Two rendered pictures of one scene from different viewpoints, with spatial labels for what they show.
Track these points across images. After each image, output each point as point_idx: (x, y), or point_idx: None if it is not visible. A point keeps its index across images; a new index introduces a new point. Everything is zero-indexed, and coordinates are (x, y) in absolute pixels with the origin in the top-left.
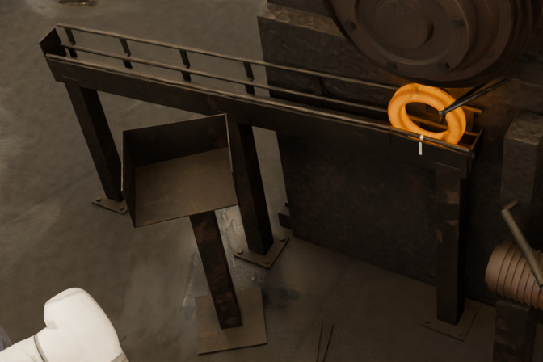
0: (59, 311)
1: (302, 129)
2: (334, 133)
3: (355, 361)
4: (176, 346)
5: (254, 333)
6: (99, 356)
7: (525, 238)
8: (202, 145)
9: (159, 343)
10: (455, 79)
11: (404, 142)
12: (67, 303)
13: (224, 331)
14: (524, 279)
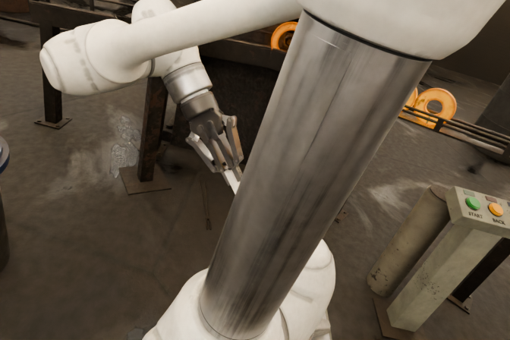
0: (158, 3)
1: (215, 51)
2: (236, 52)
3: (223, 195)
4: (111, 191)
5: (162, 184)
6: (193, 52)
7: None
8: None
9: (98, 190)
10: None
11: (278, 55)
12: (165, 0)
13: (143, 183)
14: None
